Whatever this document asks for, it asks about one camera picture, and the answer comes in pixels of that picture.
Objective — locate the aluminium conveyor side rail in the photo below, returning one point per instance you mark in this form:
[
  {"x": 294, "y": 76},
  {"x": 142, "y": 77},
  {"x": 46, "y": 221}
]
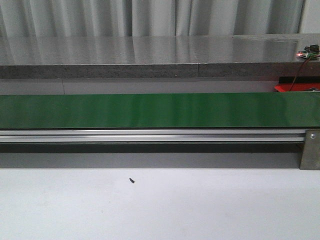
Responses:
[{"x": 152, "y": 135}]

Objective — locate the grey stone counter slab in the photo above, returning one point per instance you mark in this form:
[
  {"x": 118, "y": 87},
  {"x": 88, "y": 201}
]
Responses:
[{"x": 130, "y": 57}]

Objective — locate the red plastic tray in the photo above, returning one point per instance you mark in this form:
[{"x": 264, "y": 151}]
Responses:
[{"x": 299, "y": 87}]

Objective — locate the grey pleated curtain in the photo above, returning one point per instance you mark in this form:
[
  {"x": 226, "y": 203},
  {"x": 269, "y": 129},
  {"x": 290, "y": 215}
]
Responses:
[{"x": 138, "y": 18}]

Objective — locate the green conveyor belt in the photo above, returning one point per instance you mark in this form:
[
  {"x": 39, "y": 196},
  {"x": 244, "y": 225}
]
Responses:
[{"x": 164, "y": 110}]

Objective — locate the small green circuit board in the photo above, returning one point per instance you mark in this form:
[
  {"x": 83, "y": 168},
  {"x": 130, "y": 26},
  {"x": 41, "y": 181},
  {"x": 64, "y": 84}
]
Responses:
[{"x": 309, "y": 52}]

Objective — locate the steel conveyor support bracket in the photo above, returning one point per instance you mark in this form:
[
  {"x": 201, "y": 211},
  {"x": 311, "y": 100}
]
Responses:
[{"x": 310, "y": 159}]

